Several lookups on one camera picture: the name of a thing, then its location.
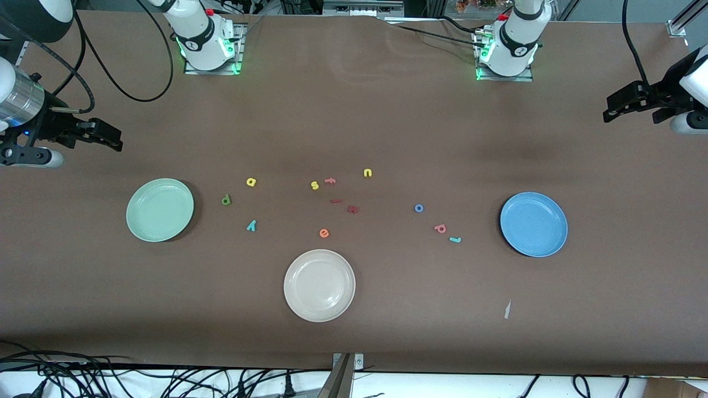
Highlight metal table bracket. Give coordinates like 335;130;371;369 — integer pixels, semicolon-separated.
332;353;365;371

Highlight brown table cover sheet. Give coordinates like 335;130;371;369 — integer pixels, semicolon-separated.
0;10;708;376

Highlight grey metal strut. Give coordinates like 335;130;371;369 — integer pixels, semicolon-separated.
317;354;355;398

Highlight cardboard box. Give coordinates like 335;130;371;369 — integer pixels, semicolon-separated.
644;377;708;398

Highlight cream white plate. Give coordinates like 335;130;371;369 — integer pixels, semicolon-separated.
283;249;356;323

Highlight blue plate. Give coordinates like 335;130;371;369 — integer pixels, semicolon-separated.
499;192;569;258

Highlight mint green plate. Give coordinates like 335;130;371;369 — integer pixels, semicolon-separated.
126;178;195;243

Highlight black cable on table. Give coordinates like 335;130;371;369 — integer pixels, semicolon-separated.
382;15;487;45

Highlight thin black right gripper cable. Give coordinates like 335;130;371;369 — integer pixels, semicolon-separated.
0;19;96;114

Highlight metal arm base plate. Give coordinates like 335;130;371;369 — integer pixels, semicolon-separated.
184;23;247;75
475;28;534;82

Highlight tangled black floor cables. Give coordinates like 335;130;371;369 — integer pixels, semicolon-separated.
0;340;332;398

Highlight grey power strip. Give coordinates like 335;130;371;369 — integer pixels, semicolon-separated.
322;0;405;17

